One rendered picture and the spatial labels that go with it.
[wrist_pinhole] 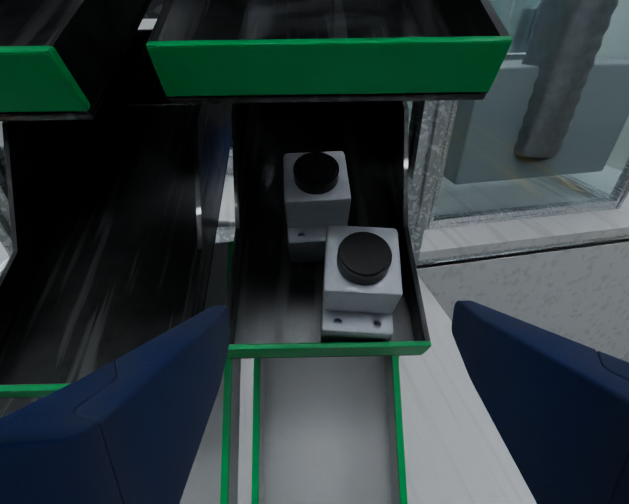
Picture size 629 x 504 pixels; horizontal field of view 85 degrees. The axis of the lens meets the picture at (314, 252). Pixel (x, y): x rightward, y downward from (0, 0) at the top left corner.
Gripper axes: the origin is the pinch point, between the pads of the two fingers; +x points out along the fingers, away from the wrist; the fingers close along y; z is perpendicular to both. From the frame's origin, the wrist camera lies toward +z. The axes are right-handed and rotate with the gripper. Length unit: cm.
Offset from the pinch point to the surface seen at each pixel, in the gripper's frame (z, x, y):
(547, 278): -41, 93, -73
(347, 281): -2.8, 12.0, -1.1
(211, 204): -0.1, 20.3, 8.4
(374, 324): -6.3, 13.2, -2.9
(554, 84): 14, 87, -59
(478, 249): -27, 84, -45
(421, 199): -1.0, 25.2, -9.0
